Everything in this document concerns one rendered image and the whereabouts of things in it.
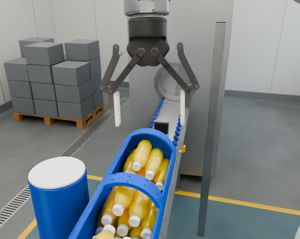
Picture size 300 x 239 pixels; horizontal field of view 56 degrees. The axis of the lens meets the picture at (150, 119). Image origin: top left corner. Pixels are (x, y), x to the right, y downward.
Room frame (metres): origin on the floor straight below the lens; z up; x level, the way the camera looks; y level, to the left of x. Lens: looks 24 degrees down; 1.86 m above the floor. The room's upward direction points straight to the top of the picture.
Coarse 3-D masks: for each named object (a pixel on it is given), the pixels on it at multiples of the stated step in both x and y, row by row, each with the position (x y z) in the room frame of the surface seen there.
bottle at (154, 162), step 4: (156, 148) 1.23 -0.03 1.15; (152, 152) 1.20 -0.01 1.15; (156, 152) 1.20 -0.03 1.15; (160, 152) 1.21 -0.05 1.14; (152, 156) 1.16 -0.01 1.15; (156, 156) 1.16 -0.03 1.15; (160, 156) 1.18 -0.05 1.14; (148, 160) 1.14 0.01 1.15; (152, 160) 1.13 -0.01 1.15; (156, 160) 1.13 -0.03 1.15; (160, 160) 1.16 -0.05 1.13; (148, 164) 1.10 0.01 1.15; (152, 164) 1.10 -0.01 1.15; (156, 164) 1.11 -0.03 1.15; (160, 164) 1.14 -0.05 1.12; (148, 168) 1.08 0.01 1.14; (152, 168) 1.08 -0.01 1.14; (156, 168) 1.09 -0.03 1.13; (156, 172) 1.08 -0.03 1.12
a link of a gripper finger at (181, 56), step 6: (180, 42) 0.56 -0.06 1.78; (180, 48) 0.56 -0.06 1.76; (180, 54) 0.55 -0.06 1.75; (180, 60) 0.55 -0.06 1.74; (186, 60) 0.55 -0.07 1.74; (186, 66) 0.55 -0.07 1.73; (186, 72) 0.55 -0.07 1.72; (192, 72) 0.55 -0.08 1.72; (192, 78) 0.55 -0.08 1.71; (192, 84) 0.54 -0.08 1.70; (198, 84) 0.54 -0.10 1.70
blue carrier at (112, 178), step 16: (144, 128) 1.30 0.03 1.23; (128, 144) 1.32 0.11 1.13; (160, 144) 1.28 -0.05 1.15; (112, 176) 0.90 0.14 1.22; (128, 176) 0.88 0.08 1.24; (96, 192) 0.84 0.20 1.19; (144, 192) 0.83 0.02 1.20; (160, 192) 0.88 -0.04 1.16; (96, 208) 0.90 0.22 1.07; (160, 208) 0.82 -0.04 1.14; (80, 224) 0.67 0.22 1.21; (96, 224) 0.86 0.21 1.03; (160, 224) 0.78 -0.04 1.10
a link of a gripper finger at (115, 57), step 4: (116, 44) 0.56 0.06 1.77; (112, 48) 0.56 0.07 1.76; (116, 48) 0.56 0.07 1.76; (112, 52) 0.56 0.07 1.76; (116, 52) 0.56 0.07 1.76; (112, 56) 0.56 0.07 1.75; (116, 56) 0.56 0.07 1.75; (112, 60) 0.56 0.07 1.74; (116, 60) 0.56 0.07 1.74; (112, 64) 0.56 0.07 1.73; (116, 64) 0.58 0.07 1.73; (108, 68) 0.56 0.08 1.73; (112, 68) 0.56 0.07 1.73; (108, 72) 0.55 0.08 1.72; (112, 72) 0.57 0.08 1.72; (104, 76) 0.55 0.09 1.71; (108, 76) 0.55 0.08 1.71; (104, 80) 0.55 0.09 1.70; (108, 80) 0.55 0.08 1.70; (100, 84) 0.55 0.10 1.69; (104, 84) 0.55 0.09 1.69; (100, 88) 0.55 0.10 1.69; (104, 88) 0.55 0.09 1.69
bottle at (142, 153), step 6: (138, 144) 1.24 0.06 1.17; (144, 144) 1.21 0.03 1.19; (150, 144) 1.24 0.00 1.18; (138, 150) 1.15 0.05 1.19; (144, 150) 1.16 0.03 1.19; (150, 150) 1.21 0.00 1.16; (132, 156) 1.13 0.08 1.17; (138, 156) 1.10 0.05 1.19; (144, 156) 1.11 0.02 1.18; (132, 162) 1.10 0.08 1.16; (144, 162) 1.10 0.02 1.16
